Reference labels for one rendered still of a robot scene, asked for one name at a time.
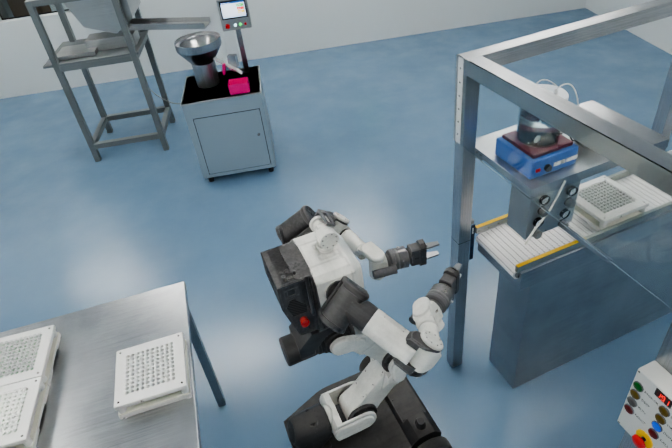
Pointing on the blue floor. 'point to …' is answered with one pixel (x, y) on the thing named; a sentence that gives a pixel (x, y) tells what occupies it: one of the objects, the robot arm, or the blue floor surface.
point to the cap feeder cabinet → (229, 125)
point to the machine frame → (463, 166)
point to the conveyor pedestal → (565, 318)
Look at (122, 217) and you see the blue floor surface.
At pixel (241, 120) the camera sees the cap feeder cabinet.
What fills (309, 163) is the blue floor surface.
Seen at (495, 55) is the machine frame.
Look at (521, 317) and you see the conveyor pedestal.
